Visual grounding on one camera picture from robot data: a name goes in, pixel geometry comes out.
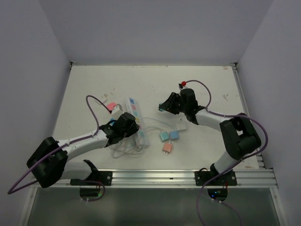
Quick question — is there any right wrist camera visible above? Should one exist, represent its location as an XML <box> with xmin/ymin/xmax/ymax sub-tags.
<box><xmin>178</xmin><ymin>81</ymin><xmax>187</xmax><ymax>91</ymax></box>

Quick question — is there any light blue charger plug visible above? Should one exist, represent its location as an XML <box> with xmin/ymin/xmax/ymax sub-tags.
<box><xmin>169</xmin><ymin>130</ymin><xmax>179</xmax><ymax>140</ymax></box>

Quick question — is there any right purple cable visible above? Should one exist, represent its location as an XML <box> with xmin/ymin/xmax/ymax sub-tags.
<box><xmin>187</xmin><ymin>80</ymin><xmax>269</xmax><ymax>226</ymax></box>

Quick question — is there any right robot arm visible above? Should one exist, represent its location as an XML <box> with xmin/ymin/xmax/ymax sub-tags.
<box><xmin>159</xmin><ymin>88</ymin><xmax>261</xmax><ymax>185</ymax></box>

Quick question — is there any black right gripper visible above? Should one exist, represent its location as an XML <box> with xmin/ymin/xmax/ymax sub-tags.
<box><xmin>160</xmin><ymin>92</ymin><xmax>188</xmax><ymax>115</ymax></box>

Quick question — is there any orange charger plug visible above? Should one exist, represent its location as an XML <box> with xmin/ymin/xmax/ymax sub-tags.
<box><xmin>162</xmin><ymin>143</ymin><xmax>173</xmax><ymax>154</ymax></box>

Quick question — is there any white charging cable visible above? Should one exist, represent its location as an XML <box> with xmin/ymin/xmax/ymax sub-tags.
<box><xmin>111</xmin><ymin>117</ymin><xmax>179</xmax><ymax>160</ymax></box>

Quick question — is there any white charger plug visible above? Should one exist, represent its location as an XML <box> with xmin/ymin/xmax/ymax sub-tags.
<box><xmin>175</xmin><ymin>119</ymin><xmax>187</xmax><ymax>131</ymax></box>

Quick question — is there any mint green charger plug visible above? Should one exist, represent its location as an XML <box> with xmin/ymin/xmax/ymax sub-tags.
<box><xmin>159</xmin><ymin>131</ymin><xmax>170</xmax><ymax>142</ymax></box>

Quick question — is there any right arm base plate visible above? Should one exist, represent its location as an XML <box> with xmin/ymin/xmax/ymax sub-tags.
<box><xmin>194</xmin><ymin>168</ymin><xmax>238</xmax><ymax>186</ymax></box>

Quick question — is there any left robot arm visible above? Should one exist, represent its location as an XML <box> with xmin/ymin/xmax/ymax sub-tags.
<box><xmin>26</xmin><ymin>113</ymin><xmax>140</xmax><ymax>188</ymax></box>

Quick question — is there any aluminium mounting rail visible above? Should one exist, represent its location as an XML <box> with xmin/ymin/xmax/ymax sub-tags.
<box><xmin>30</xmin><ymin>168</ymin><xmax>279</xmax><ymax>188</ymax></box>

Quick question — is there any pink adapter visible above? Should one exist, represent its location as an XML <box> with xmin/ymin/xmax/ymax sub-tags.
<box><xmin>107</xmin><ymin>102</ymin><xmax>117</xmax><ymax>111</ymax></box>

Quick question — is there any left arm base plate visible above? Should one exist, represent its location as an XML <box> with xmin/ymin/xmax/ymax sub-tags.
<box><xmin>70</xmin><ymin>170</ymin><xmax>113</xmax><ymax>186</ymax></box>

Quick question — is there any white power strip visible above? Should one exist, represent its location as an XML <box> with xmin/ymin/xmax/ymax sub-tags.
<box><xmin>125</xmin><ymin>97</ymin><xmax>150</xmax><ymax>148</ymax></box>

